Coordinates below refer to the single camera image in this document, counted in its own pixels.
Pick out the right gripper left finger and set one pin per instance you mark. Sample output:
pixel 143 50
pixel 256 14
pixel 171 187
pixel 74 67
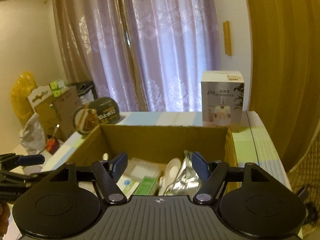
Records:
pixel 107 174

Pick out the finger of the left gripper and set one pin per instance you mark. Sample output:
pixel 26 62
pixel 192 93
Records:
pixel 11 160
pixel 12 179

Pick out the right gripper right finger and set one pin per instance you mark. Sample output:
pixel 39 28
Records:
pixel 213 176

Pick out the silver foil pouch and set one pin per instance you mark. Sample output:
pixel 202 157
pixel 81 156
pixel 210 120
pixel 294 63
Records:
pixel 187 181

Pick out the clear packaged white pad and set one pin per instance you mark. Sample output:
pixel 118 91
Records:
pixel 137 169

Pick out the white speckled spoon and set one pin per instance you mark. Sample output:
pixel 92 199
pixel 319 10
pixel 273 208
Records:
pixel 170 174

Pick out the green tall medicine box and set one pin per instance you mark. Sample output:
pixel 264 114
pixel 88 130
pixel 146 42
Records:
pixel 147 187

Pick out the white square night light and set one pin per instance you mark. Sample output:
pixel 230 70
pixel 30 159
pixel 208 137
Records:
pixel 105 156

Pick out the person's left hand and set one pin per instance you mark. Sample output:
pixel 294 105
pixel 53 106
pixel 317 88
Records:
pixel 4 218

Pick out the crumpled silver plastic bag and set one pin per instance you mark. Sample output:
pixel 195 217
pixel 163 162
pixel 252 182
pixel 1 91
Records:
pixel 33 137

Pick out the checked tablecloth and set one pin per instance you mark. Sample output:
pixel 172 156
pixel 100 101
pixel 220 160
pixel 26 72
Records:
pixel 147 219

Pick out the large brown cardboard box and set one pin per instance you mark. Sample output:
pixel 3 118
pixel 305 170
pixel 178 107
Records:
pixel 156 144

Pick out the dark oval noodle bowl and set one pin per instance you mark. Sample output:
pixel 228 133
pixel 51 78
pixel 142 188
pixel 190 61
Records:
pixel 103 111

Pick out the brown cardboard carton stack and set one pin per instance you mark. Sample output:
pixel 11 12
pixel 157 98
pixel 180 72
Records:
pixel 55 108

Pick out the yellow plastic bag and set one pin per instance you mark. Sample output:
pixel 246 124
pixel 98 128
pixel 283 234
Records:
pixel 22 88

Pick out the white humidifier box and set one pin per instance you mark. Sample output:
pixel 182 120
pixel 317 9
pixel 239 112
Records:
pixel 222 99

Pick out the green tissue packs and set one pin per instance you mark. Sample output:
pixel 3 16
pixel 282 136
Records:
pixel 58 87

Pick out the purple sheer curtain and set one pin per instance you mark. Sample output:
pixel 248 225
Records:
pixel 148 55

